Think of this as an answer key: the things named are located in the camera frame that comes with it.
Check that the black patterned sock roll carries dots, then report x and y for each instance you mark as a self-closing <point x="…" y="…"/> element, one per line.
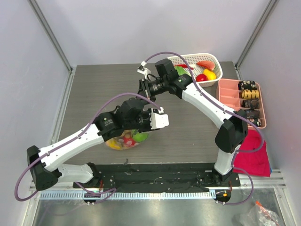
<point x="252" y="113"/>

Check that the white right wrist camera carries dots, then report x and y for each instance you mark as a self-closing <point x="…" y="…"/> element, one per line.
<point x="143" y="70"/>

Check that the green lettuce leaf toy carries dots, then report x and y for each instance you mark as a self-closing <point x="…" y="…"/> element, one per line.
<point x="181" y="70"/>

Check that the red strawberry toy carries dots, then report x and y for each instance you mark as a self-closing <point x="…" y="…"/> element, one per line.
<point x="185" y="66"/>

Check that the aluminium frame rail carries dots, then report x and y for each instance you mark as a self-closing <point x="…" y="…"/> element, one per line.
<point x="275" y="180"/>

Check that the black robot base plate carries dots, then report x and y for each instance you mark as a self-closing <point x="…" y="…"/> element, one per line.
<point x="160" y="178"/>

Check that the magenta cloth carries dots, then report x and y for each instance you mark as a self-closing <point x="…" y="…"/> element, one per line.
<point x="255" y="163"/>

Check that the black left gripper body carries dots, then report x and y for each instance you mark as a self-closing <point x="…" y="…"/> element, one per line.
<point x="143" y="122"/>

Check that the green apple toy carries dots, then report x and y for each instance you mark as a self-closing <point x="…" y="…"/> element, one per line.
<point x="140" y="137"/>

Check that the yellow leopard sock roll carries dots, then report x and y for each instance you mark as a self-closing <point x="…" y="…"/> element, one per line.
<point x="249" y="94"/>

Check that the crumpled clear plastic bag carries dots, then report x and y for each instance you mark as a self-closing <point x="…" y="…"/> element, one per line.
<point x="260" y="216"/>

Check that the white slotted cable duct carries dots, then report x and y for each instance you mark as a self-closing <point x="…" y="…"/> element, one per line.
<point x="82" y="195"/>

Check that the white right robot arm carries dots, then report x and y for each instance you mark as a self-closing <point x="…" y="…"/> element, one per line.
<point x="231" y="124"/>

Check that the yellow banana bunch toy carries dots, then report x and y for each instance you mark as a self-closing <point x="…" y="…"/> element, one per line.
<point x="114" y="144"/>

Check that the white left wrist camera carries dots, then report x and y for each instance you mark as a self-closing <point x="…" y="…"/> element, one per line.
<point x="158" y="119"/>

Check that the clear pink zip top bag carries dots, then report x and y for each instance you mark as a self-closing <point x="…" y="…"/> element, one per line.
<point x="128" y="134"/>

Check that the watermelon slice toy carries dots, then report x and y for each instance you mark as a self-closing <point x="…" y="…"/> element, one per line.
<point x="206" y="64"/>

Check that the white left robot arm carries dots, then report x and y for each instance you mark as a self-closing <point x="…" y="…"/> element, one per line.
<point x="47" y="164"/>

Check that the black pink floral sock roll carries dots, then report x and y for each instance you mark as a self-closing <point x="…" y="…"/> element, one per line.
<point x="255" y="121"/>

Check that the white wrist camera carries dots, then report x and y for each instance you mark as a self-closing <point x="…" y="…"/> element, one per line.
<point x="143" y="70"/>
<point x="158" y="119"/>

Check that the dark brown sock roll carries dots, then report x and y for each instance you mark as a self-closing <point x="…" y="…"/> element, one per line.
<point x="251" y="103"/>

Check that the pink divided organizer tray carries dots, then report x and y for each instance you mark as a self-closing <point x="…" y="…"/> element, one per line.
<point x="228" y="94"/>

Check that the red tomato toy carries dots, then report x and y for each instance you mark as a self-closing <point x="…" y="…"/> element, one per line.
<point x="201" y="78"/>
<point x="129" y="142"/>

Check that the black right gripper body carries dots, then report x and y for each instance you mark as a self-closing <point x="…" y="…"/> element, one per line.
<point x="144" y="87"/>

